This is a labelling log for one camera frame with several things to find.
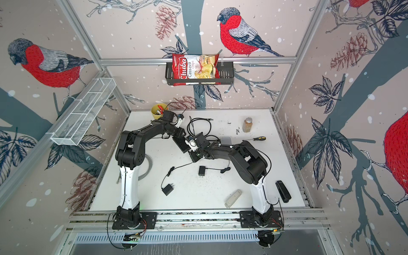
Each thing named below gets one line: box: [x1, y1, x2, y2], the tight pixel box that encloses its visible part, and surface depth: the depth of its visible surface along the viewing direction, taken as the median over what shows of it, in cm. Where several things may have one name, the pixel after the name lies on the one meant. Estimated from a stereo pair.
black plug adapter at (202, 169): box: [198, 165, 232, 178], surface depth 91 cm
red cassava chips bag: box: [171, 53, 221, 87], surface depth 90 cm
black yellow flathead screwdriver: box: [242, 136, 267, 142], surface depth 105 cm
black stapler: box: [275, 180, 292, 204], surface depth 82 cm
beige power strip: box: [224, 189, 242, 209], surface depth 79 cm
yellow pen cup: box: [150, 103, 169, 120], surface depth 109 cm
